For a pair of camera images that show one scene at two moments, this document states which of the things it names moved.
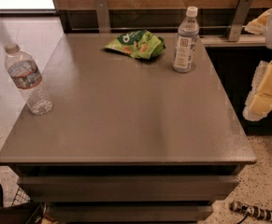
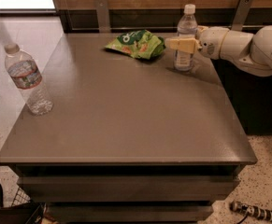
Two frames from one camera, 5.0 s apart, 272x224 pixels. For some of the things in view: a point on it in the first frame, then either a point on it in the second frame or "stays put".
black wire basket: [21, 211] stays put
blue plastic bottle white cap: [184, 56] stays put
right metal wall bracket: [240, 17] stays put
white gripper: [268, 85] to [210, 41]
